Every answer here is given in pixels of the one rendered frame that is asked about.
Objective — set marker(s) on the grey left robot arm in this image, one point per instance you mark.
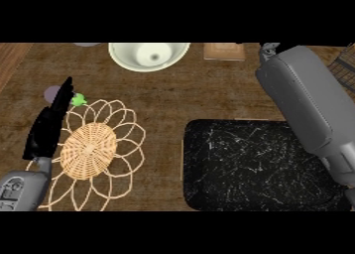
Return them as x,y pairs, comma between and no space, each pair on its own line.
20,190

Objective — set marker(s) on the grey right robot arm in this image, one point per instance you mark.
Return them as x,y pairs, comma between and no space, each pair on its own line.
308,109

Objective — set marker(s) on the black marble tray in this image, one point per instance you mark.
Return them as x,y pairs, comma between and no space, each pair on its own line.
254,165

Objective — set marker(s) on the green-rimmed can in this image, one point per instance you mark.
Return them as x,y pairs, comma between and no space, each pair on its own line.
79,100

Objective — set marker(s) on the wicker flower-shaped placemat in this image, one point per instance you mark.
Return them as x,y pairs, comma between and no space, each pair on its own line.
90,150

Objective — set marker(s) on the white bowl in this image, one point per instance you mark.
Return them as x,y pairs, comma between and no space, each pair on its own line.
149,56

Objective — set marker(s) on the tan wooden box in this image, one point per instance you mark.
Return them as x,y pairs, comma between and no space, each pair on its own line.
226,51

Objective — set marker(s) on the grey round object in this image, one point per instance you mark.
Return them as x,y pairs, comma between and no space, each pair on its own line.
87,44

